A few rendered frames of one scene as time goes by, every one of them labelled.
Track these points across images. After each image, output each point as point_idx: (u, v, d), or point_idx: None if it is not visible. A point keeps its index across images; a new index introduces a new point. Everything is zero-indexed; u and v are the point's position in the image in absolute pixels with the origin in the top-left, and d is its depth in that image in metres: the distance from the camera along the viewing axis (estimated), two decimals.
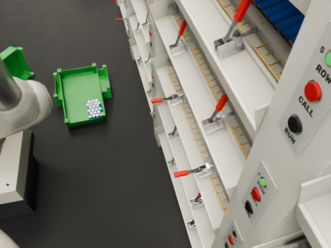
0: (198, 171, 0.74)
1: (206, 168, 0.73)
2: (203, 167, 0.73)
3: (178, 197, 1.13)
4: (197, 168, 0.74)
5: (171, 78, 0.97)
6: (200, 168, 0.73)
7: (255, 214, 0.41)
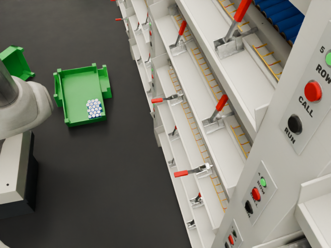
0: (198, 171, 0.74)
1: (206, 168, 0.73)
2: (203, 167, 0.73)
3: (178, 197, 1.13)
4: (197, 168, 0.74)
5: (171, 78, 0.97)
6: (200, 168, 0.73)
7: (255, 214, 0.41)
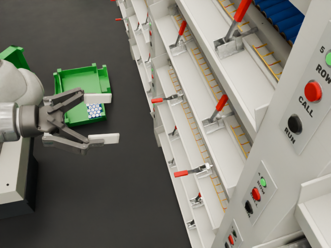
0: (198, 171, 0.74)
1: (206, 168, 0.73)
2: (203, 167, 0.73)
3: (178, 197, 1.13)
4: (197, 168, 0.74)
5: (171, 78, 0.97)
6: (200, 168, 0.73)
7: (255, 214, 0.41)
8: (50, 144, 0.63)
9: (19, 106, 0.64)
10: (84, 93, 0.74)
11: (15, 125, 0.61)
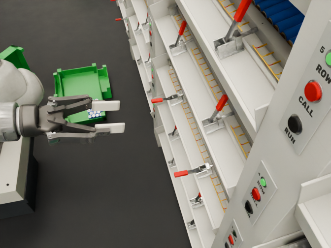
0: (198, 171, 0.74)
1: (206, 168, 0.73)
2: (203, 167, 0.73)
3: (178, 197, 1.13)
4: (197, 168, 0.74)
5: (171, 78, 0.97)
6: (200, 168, 0.73)
7: (255, 214, 0.41)
8: (57, 141, 0.64)
9: (19, 106, 0.64)
10: (92, 100, 0.73)
11: (15, 125, 0.61)
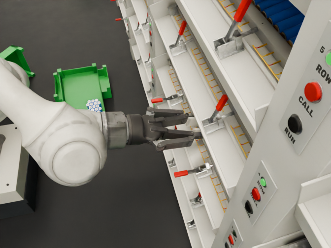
0: (198, 171, 0.74)
1: (206, 168, 0.73)
2: (203, 167, 0.73)
3: (178, 197, 1.13)
4: (197, 168, 0.74)
5: (171, 78, 0.97)
6: (200, 168, 0.73)
7: (255, 214, 0.41)
8: (153, 109, 0.75)
9: (126, 143, 0.70)
10: None
11: None
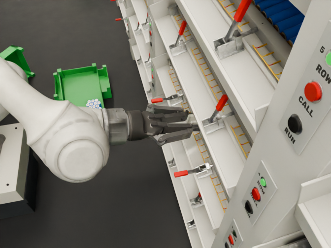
0: (198, 171, 0.74)
1: (206, 168, 0.73)
2: (203, 167, 0.73)
3: (178, 197, 1.13)
4: (197, 168, 0.74)
5: (171, 78, 0.97)
6: (200, 168, 0.73)
7: (255, 214, 0.41)
8: (153, 107, 0.76)
9: (126, 139, 0.72)
10: None
11: None
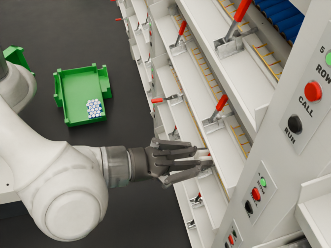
0: (202, 169, 0.73)
1: (213, 166, 0.74)
2: (210, 166, 0.74)
3: (178, 197, 1.13)
4: None
5: (174, 77, 0.97)
6: None
7: (255, 214, 0.41)
8: (170, 183, 0.63)
9: (129, 150, 0.62)
10: (195, 148, 0.70)
11: (129, 172, 0.60)
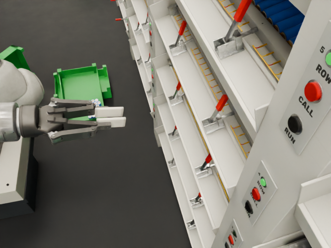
0: (202, 169, 0.73)
1: (213, 166, 0.74)
2: (210, 166, 0.74)
3: (178, 197, 1.13)
4: (202, 166, 0.74)
5: (176, 76, 0.97)
6: None
7: (255, 214, 0.41)
8: (60, 140, 0.64)
9: (19, 106, 0.64)
10: (95, 107, 0.72)
11: (15, 125, 0.61)
